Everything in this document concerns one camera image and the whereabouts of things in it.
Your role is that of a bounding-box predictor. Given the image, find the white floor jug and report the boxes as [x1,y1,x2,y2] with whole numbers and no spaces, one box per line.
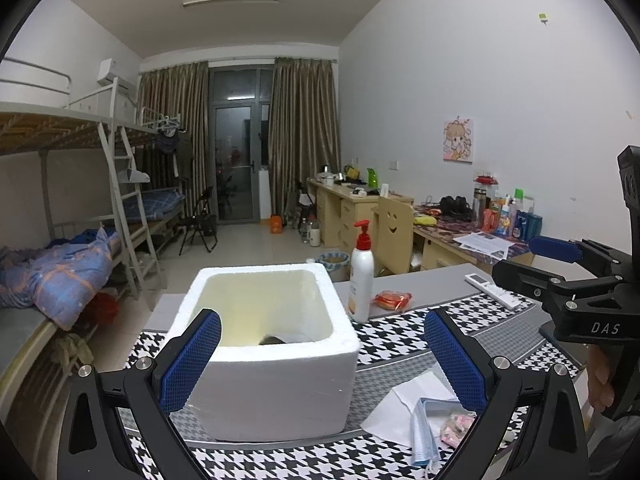
[308,220,321,247]

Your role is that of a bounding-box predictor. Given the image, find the white remote control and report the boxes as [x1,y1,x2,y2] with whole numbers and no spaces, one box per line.
[464,273,522,310]

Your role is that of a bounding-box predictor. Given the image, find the black folding chair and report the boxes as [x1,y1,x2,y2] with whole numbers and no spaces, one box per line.
[179,186,218,255]

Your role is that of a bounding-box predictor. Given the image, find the metal bunk bed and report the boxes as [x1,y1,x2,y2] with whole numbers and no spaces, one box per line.
[1,58,183,396]

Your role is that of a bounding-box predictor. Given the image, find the white paper tissue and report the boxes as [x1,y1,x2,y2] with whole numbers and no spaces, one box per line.
[360,364,464,448]

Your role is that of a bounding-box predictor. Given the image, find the white pump lotion bottle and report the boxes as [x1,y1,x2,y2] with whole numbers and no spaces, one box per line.
[347,219,374,323]

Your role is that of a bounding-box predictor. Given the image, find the orange jug on floor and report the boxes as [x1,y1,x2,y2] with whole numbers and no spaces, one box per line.
[269,214,283,234]

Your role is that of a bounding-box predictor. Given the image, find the person's right hand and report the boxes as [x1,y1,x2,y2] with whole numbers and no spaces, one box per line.
[587,344,615,412]

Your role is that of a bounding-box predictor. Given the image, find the cartoon girl wall poster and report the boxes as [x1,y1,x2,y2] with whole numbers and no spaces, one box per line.
[442,117,474,164]

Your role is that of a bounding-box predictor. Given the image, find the left brown curtain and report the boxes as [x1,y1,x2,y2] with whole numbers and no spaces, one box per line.
[137,62,209,216]

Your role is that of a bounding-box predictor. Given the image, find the houndstooth table cloth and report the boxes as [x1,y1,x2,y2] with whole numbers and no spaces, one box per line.
[117,288,586,480]

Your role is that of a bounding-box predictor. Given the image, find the waste bin with bag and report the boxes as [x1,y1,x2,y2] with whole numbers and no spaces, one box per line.
[317,252,350,283]

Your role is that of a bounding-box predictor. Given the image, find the right brown curtain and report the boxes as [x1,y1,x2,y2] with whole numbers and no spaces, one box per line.
[268,58,341,216]

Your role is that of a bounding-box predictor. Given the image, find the wall air conditioner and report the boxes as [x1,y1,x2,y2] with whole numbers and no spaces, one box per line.
[96,58,136,92]

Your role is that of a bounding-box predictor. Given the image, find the blue surgical face mask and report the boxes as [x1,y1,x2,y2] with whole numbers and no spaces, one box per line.
[410,398,462,472]

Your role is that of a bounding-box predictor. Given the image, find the wooden desk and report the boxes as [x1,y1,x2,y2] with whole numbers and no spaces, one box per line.
[305,176,534,281]

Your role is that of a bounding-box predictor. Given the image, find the glass balcony door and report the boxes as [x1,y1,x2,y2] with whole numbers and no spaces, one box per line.
[208,65,273,224]

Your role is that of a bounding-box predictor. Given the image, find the red snack packet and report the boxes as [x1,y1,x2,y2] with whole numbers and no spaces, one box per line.
[373,290,412,312]

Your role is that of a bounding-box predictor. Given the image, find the brown curtain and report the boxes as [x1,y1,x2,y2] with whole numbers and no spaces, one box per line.
[137,62,209,216]
[268,58,341,216]

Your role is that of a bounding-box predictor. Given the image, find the green tissue packet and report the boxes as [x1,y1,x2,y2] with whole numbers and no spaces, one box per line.
[439,413,475,448]

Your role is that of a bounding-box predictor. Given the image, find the blue plaid quilt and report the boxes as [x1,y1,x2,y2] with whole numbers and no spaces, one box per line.
[1,228,120,330]

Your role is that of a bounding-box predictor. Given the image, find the white styrofoam box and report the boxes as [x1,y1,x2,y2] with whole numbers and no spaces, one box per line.
[168,263,360,442]

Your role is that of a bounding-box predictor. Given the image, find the printed paper sheets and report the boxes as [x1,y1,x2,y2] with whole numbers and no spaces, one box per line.
[454,232,513,260]

